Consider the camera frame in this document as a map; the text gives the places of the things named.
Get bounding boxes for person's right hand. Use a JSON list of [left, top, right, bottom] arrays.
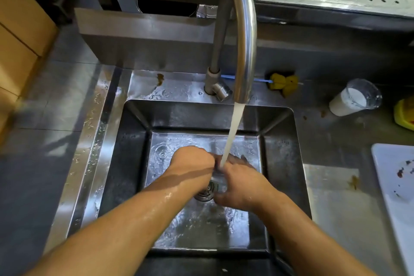
[[213, 154, 282, 216]]

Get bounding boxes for person's left hand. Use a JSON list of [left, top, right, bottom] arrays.
[[168, 145, 216, 189]]

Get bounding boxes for stainless steel sink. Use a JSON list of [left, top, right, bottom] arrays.
[[97, 99, 313, 260]]

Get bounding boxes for white plastic tray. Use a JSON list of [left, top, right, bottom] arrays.
[[371, 143, 414, 276]]

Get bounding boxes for person's left forearm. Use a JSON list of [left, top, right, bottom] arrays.
[[27, 169, 207, 276]]

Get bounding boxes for person's right forearm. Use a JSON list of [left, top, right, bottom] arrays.
[[258, 194, 377, 276]]

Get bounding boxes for clear cup with white liquid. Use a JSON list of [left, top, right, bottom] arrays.
[[329, 78, 383, 117]]

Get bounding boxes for curved steel faucet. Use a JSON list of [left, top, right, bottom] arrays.
[[204, 0, 258, 105]]

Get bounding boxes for yellow detergent bottle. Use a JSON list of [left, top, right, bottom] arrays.
[[393, 96, 414, 132]]

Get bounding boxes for light wooden cabinet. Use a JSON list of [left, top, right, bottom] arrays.
[[0, 0, 59, 137]]

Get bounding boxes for yellow sponge brush, blue handle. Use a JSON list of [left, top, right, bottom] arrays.
[[220, 73, 300, 98]]

